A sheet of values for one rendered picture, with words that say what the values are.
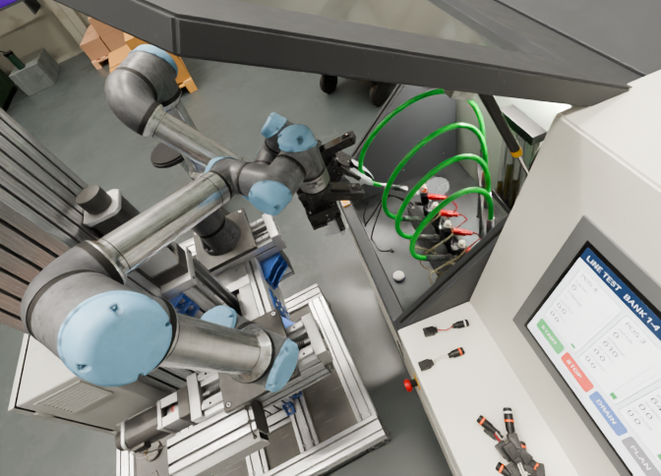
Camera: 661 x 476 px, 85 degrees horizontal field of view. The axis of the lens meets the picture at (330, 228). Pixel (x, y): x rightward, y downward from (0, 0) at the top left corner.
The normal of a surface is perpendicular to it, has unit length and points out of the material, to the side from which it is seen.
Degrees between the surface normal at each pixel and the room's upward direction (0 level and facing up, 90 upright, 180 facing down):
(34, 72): 90
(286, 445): 0
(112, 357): 83
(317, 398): 0
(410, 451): 0
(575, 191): 76
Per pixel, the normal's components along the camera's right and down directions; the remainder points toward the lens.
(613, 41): -0.27, -0.60
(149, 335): 0.79, 0.18
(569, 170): -0.96, 0.23
